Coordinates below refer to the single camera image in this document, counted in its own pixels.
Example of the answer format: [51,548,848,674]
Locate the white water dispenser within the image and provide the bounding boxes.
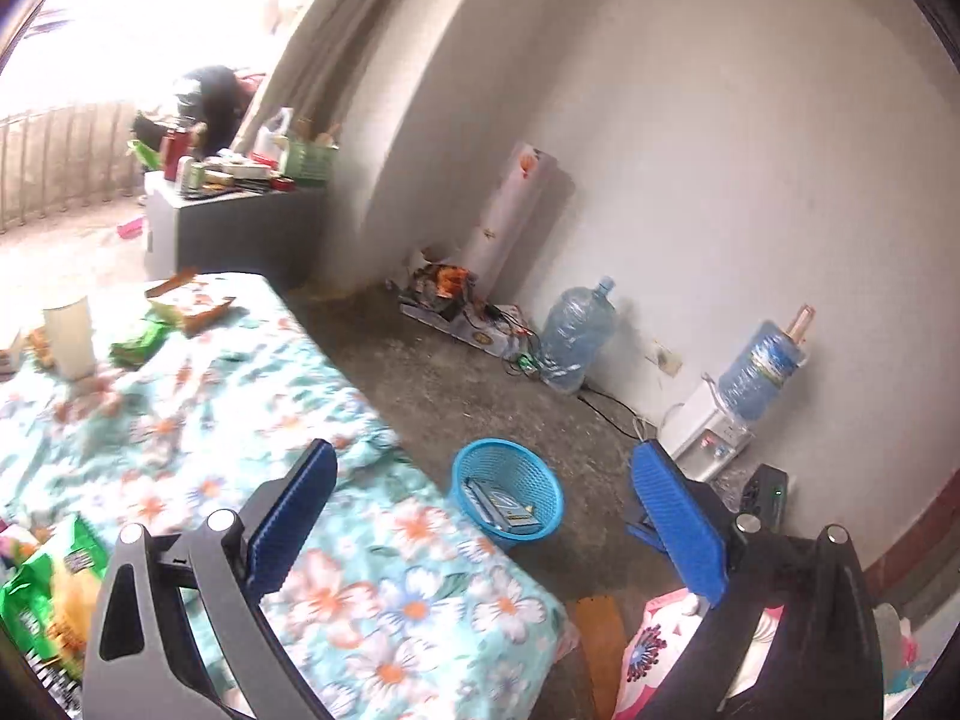
[660,379,755,481]

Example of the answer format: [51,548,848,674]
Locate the green plastic basket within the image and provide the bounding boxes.
[281,136,338,187]

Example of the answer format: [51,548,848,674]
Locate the grey cabinet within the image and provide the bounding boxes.
[144,169,331,290]

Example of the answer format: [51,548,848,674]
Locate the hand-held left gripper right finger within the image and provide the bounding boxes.
[628,439,887,720]

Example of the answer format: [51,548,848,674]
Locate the white power strip with cables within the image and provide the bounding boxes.
[397,281,541,362]

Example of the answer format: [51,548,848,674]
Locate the brown flat snack box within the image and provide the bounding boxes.
[146,270,237,336]

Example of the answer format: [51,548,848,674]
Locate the white paper cup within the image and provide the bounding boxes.
[43,292,98,382]

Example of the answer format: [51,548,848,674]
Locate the grey curtain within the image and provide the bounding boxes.
[232,0,481,166]

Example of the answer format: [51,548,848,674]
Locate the pink printed blanket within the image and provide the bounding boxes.
[615,589,785,720]

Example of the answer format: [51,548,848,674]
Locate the white plastic jug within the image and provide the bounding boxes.
[256,106,295,166]

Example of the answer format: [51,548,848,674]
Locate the metal window railing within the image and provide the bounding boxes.
[0,101,143,233]

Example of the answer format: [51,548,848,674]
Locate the blue plastic wastebasket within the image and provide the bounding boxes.
[451,437,565,550]

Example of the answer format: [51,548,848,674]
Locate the blue labelled water jug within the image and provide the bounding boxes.
[718,319,807,425]

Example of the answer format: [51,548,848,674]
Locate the rolled printed wallpaper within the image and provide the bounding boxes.
[461,141,560,293]

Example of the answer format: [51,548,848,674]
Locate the floral teal blanket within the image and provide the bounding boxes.
[0,270,571,720]

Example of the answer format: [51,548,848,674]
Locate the blue grey packet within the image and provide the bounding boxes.
[463,478,542,531]

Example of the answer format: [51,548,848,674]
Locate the large green snack bag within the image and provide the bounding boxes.
[0,514,110,683]

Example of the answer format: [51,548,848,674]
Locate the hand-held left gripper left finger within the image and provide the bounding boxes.
[81,439,340,720]

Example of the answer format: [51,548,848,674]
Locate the black bag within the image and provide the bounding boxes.
[135,66,252,158]

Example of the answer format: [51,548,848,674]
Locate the black floor cable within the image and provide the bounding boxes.
[577,386,647,437]

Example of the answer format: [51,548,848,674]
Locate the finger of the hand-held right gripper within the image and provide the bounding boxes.
[625,514,668,553]

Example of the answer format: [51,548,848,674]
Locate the empty blue water jug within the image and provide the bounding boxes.
[540,276,620,395]

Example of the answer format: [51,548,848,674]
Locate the small green packet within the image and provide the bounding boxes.
[111,315,173,368]

